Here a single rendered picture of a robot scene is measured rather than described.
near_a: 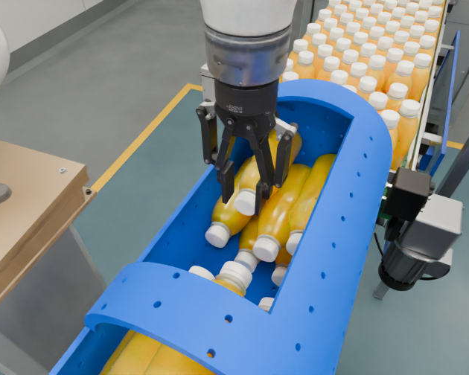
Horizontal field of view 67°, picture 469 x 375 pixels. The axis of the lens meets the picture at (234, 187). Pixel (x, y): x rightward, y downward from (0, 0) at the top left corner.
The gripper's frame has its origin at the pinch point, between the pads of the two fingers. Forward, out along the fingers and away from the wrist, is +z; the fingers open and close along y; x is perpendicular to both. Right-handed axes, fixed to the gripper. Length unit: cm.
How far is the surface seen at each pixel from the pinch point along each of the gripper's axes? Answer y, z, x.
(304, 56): -8, 5, 54
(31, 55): -275, 109, 153
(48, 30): -279, 99, 182
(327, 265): 15.3, -6.5, -11.6
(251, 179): -0.1, 0.6, 3.1
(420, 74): 21, 9, 65
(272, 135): -1.1, 0.3, 14.6
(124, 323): 0.3, -8.8, -26.8
